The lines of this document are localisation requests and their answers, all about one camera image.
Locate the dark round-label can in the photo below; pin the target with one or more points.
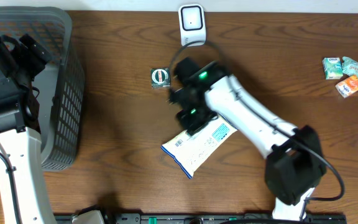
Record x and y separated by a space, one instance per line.
160 77

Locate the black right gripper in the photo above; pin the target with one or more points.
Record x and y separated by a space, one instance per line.
191 126

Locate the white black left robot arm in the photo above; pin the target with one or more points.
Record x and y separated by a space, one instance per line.
23 190

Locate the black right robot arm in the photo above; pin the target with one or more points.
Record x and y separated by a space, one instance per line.
293 155

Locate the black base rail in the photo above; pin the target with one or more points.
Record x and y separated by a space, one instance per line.
197 218

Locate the mint green snack packet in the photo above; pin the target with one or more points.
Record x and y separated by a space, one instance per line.
350 66

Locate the dark grey plastic basket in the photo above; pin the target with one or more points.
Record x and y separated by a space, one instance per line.
61 83

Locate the orange small snack pack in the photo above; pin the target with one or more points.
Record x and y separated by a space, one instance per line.
348 86

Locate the teal small tissue pack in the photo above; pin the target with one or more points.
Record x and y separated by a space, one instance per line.
332 68

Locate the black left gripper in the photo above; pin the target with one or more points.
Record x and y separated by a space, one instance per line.
35 50

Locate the orange wet wipes pack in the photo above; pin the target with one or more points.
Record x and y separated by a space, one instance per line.
190 152

